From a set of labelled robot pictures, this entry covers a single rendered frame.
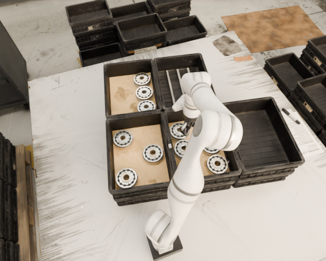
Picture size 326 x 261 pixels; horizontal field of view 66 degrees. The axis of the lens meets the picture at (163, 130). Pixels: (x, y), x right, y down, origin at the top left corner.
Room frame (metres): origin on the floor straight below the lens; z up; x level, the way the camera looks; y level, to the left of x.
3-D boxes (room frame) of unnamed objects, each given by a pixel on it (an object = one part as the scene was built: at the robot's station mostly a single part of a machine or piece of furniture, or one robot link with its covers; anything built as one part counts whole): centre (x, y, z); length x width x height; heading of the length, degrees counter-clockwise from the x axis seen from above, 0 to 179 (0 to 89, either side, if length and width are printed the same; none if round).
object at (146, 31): (1.96, 0.17, 0.37); 0.40 x 0.30 x 0.45; 108
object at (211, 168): (0.50, -0.26, 0.86); 0.10 x 0.10 x 0.01
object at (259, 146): (0.64, -0.47, 0.87); 0.40 x 0.30 x 0.11; 8
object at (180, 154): (0.59, -0.10, 0.86); 0.10 x 0.10 x 0.01
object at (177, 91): (0.99, -0.12, 0.87); 0.40 x 0.30 x 0.11; 8
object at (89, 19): (2.22, 0.68, 0.37); 0.40 x 0.30 x 0.45; 108
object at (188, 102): (0.61, -0.13, 1.27); 0.09 x 0.07 x 0.15; 94
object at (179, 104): (0.62, -0.11, 1.17); 0.11 x 0.09 x 0.06; 53
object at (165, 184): (0.56, 0.12, 0.92); 0.40 x 0.30 x 0.02; 8
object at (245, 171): (0.64, -0.47, 0.92); 0.40 x 0.30 x 0.02; 8
